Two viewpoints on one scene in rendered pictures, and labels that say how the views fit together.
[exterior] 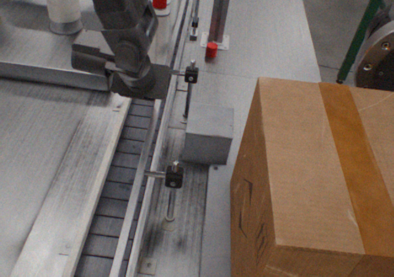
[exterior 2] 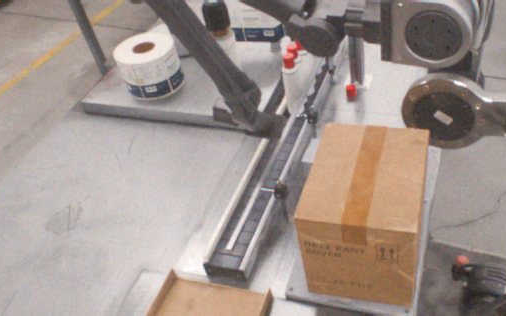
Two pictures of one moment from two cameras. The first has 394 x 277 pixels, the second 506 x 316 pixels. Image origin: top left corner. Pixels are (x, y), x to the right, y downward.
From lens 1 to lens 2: 0.68 m
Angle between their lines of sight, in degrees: 15
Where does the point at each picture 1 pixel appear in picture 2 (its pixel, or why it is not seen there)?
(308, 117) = (346, 149)
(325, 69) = not seen: outside the picture
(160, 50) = (294, 98)
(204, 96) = not seen: hidden behind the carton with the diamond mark
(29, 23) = (205, 79)
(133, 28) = (239, 99)
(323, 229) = (322, 211)
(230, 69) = (364, 107)
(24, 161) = (194, 184)
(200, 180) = not seen: hidden behind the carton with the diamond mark
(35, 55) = (206, 105)
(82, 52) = (219, 112)
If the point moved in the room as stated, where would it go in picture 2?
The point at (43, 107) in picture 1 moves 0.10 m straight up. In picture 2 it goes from (211, 145) to (203, 121)
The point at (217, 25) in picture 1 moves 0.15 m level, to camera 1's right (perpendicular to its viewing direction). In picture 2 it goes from (356, 68) to (400, 71)
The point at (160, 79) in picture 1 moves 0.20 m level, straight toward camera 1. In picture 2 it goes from (277, 125) to (260, 178)
